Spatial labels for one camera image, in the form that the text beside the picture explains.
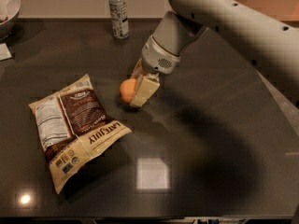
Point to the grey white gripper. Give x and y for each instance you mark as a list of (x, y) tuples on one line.
[(156, 57)]

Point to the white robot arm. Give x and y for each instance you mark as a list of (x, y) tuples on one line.
[(271, 46)]

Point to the white paper napkin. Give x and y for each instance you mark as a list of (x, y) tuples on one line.
[(4, 52)]

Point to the clear plastic water bottle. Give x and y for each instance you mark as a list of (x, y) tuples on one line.
[(119, 18)]

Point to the silver metal bowl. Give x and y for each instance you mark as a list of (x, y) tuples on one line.
[(9, 13)]

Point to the orange fruit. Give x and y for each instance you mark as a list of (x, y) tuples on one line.
[(127, 89)]

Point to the brown and cream chip bag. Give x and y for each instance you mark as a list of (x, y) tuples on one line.
[(73, 129)]

